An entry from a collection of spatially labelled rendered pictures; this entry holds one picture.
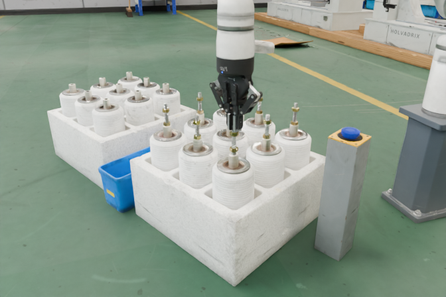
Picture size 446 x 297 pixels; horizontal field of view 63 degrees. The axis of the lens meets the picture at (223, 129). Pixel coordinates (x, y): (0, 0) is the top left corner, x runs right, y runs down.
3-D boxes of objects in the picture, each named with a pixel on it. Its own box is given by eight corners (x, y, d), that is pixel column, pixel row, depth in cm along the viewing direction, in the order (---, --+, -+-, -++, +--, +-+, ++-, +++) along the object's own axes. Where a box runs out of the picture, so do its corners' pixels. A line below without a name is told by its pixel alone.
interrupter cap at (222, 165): (228, 179, 77) (229, 176, 77) (210, 164, 83) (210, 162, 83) (257, 169, 81) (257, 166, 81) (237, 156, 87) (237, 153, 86)
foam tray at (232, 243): (227, 166, 132) (227, 120, 125) (323, 212, 107) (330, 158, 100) (135, 214, 107) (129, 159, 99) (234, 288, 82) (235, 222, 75)
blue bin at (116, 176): (176, 166, 133) (174, 136, 128) (196, 177, 126) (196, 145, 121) (101, 201, 113) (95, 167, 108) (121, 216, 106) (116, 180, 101)
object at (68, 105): (86, 130, 145) (79, 87, 138) (99, 137, 139) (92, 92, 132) (63, 138, 139) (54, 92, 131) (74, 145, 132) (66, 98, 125)
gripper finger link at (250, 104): (251, 93, 70) (236, 109, 74) (257, 100, 69) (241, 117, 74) (261, 89, 72) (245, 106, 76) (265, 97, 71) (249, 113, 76)
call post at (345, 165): (327, 235, 98) (342, 128, 86) (352, 247, 94) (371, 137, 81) (313, 248, 93) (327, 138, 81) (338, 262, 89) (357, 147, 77)
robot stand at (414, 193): (417, 187, 119) (438, 101, 107) (455, 213, 107) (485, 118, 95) (379, 195, 115) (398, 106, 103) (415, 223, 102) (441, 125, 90)
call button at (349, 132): (345, 132, 84) (346, 124, 83) (362, 138, 81) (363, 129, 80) (336, 138, 81) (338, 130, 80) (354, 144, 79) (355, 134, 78)
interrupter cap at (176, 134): (158, 144, 92) (158, 142, 92) (149, 134, 98) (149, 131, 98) (186, 139, 95) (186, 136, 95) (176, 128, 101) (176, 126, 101)
